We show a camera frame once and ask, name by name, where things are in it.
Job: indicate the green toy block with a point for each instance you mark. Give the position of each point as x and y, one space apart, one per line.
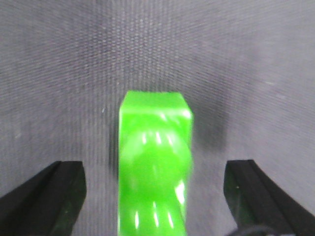
155 163

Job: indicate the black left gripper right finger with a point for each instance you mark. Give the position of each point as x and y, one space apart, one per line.
259 206

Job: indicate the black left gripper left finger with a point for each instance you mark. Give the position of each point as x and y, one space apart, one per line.
48 204

